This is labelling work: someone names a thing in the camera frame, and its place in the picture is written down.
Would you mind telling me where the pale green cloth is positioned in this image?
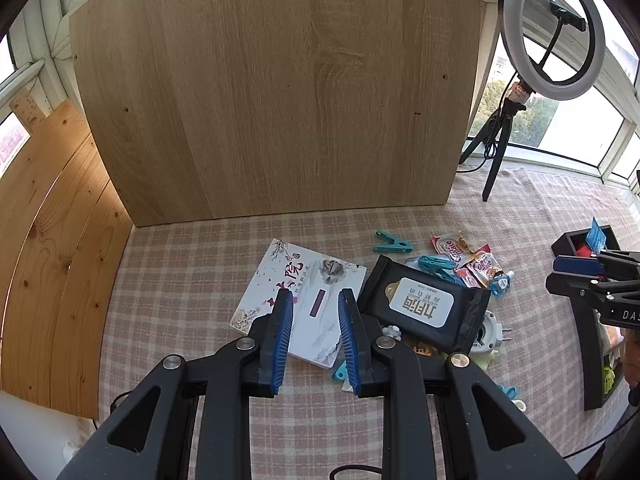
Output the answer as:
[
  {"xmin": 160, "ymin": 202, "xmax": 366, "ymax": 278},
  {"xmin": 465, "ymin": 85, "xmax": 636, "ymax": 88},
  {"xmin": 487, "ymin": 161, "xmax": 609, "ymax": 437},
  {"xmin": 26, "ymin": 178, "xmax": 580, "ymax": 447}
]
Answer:
[{"xmin": 462, "ymin": 345, "xmax": 501, "ymax": 372}]

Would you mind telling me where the black storage container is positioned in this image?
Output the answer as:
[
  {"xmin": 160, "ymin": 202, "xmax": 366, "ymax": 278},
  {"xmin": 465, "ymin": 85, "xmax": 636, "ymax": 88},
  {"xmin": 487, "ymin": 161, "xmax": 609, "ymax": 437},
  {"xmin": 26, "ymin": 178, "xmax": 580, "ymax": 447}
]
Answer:
[{"xmin": 551, "ymin": 225, "xmax": 632, "ymax": 411}]

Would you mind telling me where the blue foil packet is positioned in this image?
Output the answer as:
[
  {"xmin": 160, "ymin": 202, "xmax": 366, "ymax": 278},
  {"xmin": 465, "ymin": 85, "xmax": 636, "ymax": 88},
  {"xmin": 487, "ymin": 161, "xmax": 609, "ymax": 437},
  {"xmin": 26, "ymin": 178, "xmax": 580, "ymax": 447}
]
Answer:
[{"xmin": 586, "ymin": 216, "xmax": 608, "ymax": 256}]

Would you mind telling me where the white plug adapter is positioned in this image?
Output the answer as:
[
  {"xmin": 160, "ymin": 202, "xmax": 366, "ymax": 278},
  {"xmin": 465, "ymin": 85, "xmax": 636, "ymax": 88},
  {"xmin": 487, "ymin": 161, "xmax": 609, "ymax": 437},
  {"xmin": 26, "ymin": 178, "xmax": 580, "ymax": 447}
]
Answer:
[{"xmin": 467, "ymin": 310, "xmax": 513, "ymax": 361}]

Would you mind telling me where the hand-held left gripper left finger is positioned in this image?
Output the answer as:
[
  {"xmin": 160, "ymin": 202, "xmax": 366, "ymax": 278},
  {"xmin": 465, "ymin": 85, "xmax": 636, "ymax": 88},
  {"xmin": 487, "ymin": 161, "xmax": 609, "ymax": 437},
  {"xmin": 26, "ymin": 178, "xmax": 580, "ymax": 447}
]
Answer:
[{"xmin": 57, "ymin": 290, "xmax": 296, "ymax": 480}]

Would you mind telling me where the black cable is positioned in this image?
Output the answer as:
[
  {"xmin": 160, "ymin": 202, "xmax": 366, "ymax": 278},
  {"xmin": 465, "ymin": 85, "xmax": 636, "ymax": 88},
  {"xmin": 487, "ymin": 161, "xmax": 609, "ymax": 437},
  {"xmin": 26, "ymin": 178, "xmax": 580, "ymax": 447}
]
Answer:
[{"xmin": 327, "ymin": 464, "xmax": 386, "ymax": 480}]

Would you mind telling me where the paper tag on tripod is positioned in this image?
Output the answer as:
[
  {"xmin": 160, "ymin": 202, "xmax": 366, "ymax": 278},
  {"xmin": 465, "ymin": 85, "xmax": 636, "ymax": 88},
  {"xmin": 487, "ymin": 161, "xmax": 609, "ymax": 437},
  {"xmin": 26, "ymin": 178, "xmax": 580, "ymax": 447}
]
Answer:
[{"xmin": 505, "ymin": 82, "xmax": 531, "ymax": 106}]

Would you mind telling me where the blue eye drop bottle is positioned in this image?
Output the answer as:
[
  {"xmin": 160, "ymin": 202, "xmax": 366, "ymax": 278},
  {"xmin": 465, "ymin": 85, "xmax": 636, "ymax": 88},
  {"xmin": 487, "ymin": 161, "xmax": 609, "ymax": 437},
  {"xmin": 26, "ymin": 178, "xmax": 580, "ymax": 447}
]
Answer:
[{"xmin": 490, "ymin": 269, "xmax": 516, "ymax": 298}]

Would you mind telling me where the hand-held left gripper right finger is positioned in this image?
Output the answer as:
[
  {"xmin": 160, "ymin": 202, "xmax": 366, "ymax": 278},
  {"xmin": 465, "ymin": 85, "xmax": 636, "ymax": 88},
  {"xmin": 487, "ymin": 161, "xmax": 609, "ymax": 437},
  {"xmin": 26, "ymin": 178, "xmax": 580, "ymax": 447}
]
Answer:
[{"xmin": 337, "ymin": 287, "xmax": 581, "ymax": 480}]

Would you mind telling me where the black phone clamp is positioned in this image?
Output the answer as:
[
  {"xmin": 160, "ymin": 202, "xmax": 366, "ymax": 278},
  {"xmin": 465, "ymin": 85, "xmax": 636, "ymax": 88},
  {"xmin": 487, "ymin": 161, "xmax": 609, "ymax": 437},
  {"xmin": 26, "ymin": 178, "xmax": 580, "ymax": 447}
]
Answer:
[{"xmin": 530, "ymin": 2, "xmax": 587, "ymax": 81}]

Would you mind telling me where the white printed box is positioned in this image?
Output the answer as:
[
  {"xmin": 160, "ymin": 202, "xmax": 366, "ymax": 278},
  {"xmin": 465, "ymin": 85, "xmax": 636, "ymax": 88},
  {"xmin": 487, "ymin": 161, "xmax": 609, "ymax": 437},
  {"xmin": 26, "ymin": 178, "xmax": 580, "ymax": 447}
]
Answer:
[{"xmin": 231, "ymin": 238, "xmax": 368, "ymax": 369}]

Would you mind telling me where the pink checkered tablecloth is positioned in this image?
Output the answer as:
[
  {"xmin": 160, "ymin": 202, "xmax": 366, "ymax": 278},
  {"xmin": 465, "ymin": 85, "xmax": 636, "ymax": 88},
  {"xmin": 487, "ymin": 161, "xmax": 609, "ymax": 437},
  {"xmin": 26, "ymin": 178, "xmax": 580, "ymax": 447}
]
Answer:
[{"xmin": 97, "ymin": 167, "xmax": 640, "ymax": 480}]

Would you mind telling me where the pink sachet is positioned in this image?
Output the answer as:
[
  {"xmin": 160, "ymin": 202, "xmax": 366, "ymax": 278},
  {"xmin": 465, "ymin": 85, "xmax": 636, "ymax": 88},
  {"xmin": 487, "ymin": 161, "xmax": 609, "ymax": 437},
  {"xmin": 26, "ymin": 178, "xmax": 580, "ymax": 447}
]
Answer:
[{"xmin": 454, "ymin": 266, "xmax": 483, "ymax": 289}]

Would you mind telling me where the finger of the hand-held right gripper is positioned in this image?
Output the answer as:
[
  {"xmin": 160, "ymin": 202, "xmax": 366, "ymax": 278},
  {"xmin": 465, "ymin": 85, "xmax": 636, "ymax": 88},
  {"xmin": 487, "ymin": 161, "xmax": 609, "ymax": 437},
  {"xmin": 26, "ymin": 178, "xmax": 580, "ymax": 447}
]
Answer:
[
  {"xmin": 552, "ymin": 249, "xmax": 640, "ymax": 281},
  {"xmin": 545, "ymin": 271, "xmax": 640, "ymax": 311}
]

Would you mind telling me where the light wooden board panel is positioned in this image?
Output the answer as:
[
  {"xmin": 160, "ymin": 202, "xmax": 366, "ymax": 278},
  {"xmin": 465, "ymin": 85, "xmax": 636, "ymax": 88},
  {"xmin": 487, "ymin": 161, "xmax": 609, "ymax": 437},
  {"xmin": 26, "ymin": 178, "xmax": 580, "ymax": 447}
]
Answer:
[{"xmin": 67, "ymin": 0, "xmax": 483, "ymax": 228}]

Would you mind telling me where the pine plank board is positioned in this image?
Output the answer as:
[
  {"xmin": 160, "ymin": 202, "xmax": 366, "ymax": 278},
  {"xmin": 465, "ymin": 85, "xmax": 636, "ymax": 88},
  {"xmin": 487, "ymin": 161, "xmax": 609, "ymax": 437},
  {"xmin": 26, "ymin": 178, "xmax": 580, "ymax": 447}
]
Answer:
[{"xmin": 0, "ymin": 87, "xmax": 133, "ymax": 418}]

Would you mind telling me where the black wet wipes pack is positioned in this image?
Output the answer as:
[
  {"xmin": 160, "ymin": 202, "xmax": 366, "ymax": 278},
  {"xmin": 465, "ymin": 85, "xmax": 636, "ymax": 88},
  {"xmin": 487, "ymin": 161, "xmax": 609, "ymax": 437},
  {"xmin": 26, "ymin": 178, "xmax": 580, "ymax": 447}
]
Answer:
[{"xmin": 356, "ymin": 255, "xmax": 493, "ymax": 356}]

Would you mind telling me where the teal clothespin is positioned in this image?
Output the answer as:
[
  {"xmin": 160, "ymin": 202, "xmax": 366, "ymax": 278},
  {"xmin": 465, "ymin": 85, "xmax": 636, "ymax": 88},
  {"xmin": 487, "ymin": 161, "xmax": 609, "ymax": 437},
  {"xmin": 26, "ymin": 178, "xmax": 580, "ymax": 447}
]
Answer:
[
  {"xmin": 417, "ymin": 255, "xmax": 458, "ymax": 283},
  {"xmin": 372, "ymin": 230, "xmax": 415, "ymax": 254}
]

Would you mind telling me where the ring light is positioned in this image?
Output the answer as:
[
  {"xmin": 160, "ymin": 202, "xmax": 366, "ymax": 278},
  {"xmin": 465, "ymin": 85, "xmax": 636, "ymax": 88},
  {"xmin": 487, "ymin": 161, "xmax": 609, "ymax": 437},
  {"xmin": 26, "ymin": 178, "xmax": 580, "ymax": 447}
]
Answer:
[{"xmin": 497, "ymin": 0, "xmax": 607, "ymax": 102}]

